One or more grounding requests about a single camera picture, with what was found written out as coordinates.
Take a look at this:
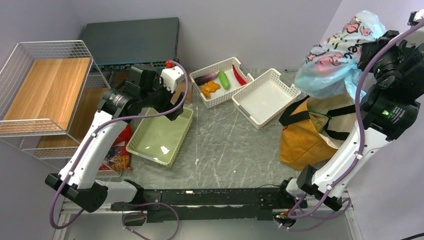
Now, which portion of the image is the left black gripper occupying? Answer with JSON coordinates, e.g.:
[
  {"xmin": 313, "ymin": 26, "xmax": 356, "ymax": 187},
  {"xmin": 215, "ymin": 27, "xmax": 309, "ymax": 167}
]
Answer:
[{"xmin": 140, "ymin": 72, "xmax": 187, "ymax": 121}]

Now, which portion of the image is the blue printed plastic grocery bag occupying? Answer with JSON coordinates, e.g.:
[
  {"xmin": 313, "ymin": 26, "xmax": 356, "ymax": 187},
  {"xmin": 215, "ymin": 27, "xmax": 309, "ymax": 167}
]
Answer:
[{"xmin": 294, "ymin": 10, "xmax": 387, "ymax": 99}]

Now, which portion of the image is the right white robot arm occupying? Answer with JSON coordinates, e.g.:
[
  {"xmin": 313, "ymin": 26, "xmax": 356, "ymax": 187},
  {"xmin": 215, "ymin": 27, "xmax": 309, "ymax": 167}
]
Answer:
[{"xmin": 275, "ymin": 10, "xmax": 424, "ymax": 211}]

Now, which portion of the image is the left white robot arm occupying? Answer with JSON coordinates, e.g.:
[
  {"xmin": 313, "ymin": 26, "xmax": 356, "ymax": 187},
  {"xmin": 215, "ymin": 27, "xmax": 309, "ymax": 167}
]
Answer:
[{"xmin": 45, "ymin": 60, "xmax": 190, "ymax": 213}]

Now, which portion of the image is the light green plastic basket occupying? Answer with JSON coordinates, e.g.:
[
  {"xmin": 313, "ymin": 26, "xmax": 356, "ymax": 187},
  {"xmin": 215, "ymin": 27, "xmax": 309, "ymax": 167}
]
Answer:
[{"xmin": 126, "ymin": 107, "xmax": 194, "ymax": 168}]

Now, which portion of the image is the purple toy eggplant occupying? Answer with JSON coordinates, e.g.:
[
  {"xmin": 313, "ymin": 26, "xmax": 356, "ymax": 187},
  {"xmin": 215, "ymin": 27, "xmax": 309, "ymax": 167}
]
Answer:
[{"xmin": 194, "ymin": 72, "xmax": 218, "ymax": 86}]

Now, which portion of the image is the orange toy ginger root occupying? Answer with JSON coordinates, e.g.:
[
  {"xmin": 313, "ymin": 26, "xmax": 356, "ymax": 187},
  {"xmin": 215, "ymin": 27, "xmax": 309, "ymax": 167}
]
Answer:
[{"xmin": 199, "ymin": 81, "xmax": 221, "ymax": 99}]

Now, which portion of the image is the white basket with vegetables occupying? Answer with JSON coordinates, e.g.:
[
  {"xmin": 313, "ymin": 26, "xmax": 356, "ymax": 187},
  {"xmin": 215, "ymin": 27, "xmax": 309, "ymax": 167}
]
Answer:
[{"xmin": 189, "ymin": 57, "xmax": 254, "ymax": 109}]

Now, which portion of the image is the red snack packet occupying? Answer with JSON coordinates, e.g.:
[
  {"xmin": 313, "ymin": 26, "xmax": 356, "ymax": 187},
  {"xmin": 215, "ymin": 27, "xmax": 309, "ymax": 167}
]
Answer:
[{"xmin": 98, "ymin": 124, "xmax": 132, "ymax": 172}]

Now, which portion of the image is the green toy cucumber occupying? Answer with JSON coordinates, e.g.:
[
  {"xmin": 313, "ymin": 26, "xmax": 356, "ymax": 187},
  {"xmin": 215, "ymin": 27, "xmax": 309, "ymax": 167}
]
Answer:
[{"xmin": 218, "ymin": 71, "xmax": 231, "ymax": 90}]

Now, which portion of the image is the red toy chili pepper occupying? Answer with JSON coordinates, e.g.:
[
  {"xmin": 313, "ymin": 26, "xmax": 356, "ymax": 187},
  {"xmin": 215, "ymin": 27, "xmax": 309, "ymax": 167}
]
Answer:
[{"xmin": 232, "ymin": 64, "xmax": 247, "ymax": 86}]

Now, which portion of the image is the empty white plastic basket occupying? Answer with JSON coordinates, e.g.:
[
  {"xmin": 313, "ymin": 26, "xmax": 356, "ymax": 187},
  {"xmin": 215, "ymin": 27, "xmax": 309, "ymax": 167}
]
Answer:
[{"xmin": 231, "ymin": 68, "xmax": 301, "ymax": 130}]

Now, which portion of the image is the yellow canvas tote bag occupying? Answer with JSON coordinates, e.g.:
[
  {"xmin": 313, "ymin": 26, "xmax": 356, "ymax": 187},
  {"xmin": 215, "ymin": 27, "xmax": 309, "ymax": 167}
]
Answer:
[{"xmin": 279, "ymin": 94, "xmax": 357, "ymax": 171}]

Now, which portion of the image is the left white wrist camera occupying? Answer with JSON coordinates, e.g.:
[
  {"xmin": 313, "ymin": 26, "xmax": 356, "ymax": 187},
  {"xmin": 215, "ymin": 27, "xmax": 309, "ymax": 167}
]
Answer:
[{"xmin": 160, "ymin": 60, "xmax": 186, "ymax": 93}]

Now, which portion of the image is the white wire shelf rack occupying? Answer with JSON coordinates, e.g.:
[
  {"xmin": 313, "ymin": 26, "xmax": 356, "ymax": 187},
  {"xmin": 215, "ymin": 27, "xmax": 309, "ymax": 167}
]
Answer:
[{"xmin": 0, "ymin": 40, "xmax": 110, "ymax": 170}]

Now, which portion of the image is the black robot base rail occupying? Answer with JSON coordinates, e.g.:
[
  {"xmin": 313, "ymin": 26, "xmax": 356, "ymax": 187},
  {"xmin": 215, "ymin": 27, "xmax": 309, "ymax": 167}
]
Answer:
[{"xmin": 110, "ymin": 186, "xmax": 295, "ymax": 223}]

